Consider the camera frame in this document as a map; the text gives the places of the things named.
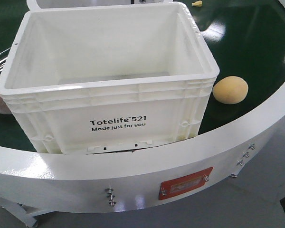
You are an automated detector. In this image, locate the white plastic tote box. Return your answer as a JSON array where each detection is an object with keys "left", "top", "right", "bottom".
[{"left": 0, "top": 2, "right": 219, "bottom": 154}]

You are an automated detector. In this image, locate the yellow plush fruit toy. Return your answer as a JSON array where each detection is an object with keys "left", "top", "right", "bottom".
[{"left": 212, "top": 76, "right": 248, "bottom": 105}]

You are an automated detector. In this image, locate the red warning label plate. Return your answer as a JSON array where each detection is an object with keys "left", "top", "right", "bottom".
[{"left": 158, "top": 167, "right": 213, "bottom": 200}]

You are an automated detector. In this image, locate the small yellow toy piece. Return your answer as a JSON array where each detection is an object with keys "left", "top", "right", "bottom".
[{"left": 191, "top": 0, "right": 203, "bottom": 7}]

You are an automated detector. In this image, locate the white table support leg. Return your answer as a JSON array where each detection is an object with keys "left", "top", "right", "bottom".
[{"left": 0, "top": 197, "right": 54, "bottom": 228}]

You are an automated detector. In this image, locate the white round conveyor frame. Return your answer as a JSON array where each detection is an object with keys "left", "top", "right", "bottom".
[{"left": 0, "top": 0, "right": 285, "bottom": 213}]

